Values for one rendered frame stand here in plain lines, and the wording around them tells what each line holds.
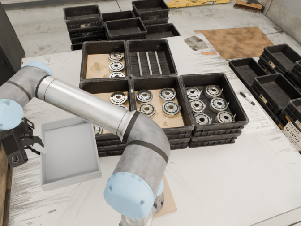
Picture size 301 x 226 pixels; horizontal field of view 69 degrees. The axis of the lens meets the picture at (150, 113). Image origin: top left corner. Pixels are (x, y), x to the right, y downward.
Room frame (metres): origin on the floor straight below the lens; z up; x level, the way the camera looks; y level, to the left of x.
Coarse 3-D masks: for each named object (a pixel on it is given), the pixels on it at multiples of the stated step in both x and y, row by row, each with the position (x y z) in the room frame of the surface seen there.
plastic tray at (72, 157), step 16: (48, 128) 0.50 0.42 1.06; (64, 128) 0.51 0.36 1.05; (80, 128) 0.52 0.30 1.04; (48, 144) 0.43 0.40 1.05; (64, 144) 0.43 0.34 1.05; (80, 144) 0.44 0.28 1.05; (48, 160) 0.36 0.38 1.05; (64, 160) 0.37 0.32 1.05; (80, 160) 0.37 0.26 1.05; (96, 160) 0.38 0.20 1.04; (48, 176) 0.30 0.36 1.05; (64, 176) 0.30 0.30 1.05; (80, 176) 0.29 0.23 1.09; (96, 176) 0.31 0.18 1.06
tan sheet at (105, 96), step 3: (102, 93) 0.93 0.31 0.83; (105, 93) 0.93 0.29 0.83; (108, 93) 0.93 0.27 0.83; (111, 93) 0.94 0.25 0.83; (126, 93) 0.94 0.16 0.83; (99, 96) 0.90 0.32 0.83; (102, 96) 0.90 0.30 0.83; (105, 96) 0.91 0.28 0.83; (108, 96) 0.91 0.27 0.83; (105, 99) 0.88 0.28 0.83; (108, 99) 0.89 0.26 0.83; (126, 105) 0.85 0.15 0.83; (105, 132) 0.64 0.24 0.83; (108, 132) 0.65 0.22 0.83
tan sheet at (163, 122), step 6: (150, 90) 0.99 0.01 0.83; (156, 90) 0.99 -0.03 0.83; (156, 96) 0.94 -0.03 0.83; (156, 102) 0.89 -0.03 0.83; (162, 102) 0.89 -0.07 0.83; (156, 114) 0.79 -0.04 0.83; (162, 114) 0.80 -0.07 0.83; (180, 114) 0.80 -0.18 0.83; (156, 120) 0.75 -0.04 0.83; (162, 120) 0.75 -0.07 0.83; (168, 120) 0.76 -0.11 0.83; (174, 120) 0.76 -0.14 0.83; (180, 120) 0.76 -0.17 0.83; (162, 126) 0.71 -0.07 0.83; (168, 126) 0.71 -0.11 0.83; (174, 126) 0.71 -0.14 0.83
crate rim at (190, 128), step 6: (132, 78) 0.98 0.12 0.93; (138, 78) 0.98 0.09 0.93; (144, 78) 0.98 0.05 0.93; (150, 78) 0.99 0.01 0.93; (132, 84) 0.93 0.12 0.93; (180, 84) 0.97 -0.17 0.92; (186, 102) 0.81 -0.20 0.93; (186, 108) 0.77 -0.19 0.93; (192, 120) 0.69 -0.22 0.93; (180, 126) 0.65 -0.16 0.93; (186, 126) 0.65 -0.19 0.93; (192, 126) 0.65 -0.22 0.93; (168, 132) 0.62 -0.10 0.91
